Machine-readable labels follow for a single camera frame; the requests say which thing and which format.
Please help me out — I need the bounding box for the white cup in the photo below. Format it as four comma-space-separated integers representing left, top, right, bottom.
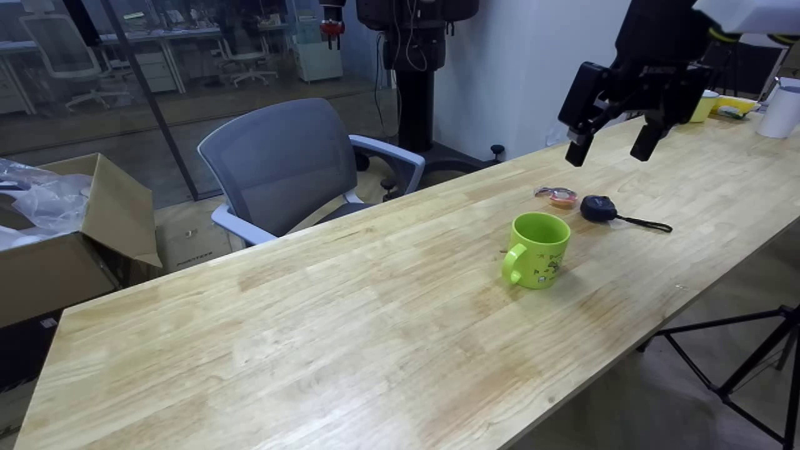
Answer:
758, 78, 800, 140

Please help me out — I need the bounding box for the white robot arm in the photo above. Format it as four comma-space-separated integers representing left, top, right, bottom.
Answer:
558, 0, 800, 167

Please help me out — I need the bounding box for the grey office chair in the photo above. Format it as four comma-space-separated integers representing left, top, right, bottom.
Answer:
196, 98, 425, 245

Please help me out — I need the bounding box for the cardboard box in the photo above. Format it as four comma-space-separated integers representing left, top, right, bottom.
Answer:
0, 154, 161, 324

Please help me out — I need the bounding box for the yellow object on table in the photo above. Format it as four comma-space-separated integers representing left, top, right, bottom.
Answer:
689, 90, 758, 123

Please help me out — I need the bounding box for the red orange small packet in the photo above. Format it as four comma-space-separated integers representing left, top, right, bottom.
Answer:
536, 188, 578, 209

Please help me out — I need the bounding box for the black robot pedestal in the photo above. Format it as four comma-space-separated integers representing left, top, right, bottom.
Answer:
355, 0, 505, 172

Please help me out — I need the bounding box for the green mug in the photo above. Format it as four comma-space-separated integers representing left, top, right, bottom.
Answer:
500, 213, 573, 289

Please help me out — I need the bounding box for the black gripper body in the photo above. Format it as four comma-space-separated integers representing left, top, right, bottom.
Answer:
555, 0, 715, 134

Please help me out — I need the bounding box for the clear plastic wrap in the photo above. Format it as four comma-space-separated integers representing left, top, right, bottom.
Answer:
0, 160, 93, 250

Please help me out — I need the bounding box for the black tripod stand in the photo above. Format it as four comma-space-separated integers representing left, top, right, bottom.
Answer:
635, 302, 800, 450

